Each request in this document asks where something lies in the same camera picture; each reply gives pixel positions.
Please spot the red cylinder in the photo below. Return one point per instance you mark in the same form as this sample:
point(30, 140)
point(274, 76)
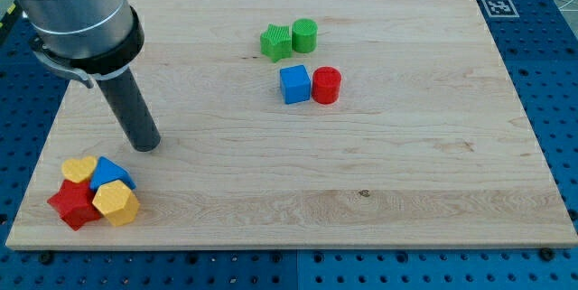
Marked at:
point(326, 82)

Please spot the white fiducial marker tag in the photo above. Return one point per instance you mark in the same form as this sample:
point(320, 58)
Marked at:
point(500, 8)

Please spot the wooden board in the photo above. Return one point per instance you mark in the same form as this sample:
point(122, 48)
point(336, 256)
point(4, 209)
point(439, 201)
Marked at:
point(427, 146)

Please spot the yellow hexagon block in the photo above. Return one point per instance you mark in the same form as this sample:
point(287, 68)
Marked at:
point(116, 202)

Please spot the black cylindrical pointer tool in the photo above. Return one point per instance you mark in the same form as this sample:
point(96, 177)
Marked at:
point(133, 115)

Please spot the blue triangle block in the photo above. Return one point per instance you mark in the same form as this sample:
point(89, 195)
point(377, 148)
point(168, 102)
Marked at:
point(107, 171)

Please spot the blue cube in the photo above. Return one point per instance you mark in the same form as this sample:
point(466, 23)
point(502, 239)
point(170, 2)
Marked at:
point(295, 84)

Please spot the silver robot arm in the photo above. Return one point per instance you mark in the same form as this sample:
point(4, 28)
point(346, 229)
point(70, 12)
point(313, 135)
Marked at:
point(84, 40)

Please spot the green cylinder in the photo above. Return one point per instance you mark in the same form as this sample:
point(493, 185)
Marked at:
point(304, 35)

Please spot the red star block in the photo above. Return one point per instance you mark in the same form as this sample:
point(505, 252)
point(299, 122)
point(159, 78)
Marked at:
point(73, 203)

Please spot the yellow heart block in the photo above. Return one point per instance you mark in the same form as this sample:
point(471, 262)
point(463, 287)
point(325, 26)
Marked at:
point(79, 170)

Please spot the green star block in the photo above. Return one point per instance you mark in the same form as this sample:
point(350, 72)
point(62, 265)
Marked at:
point(276, 42)

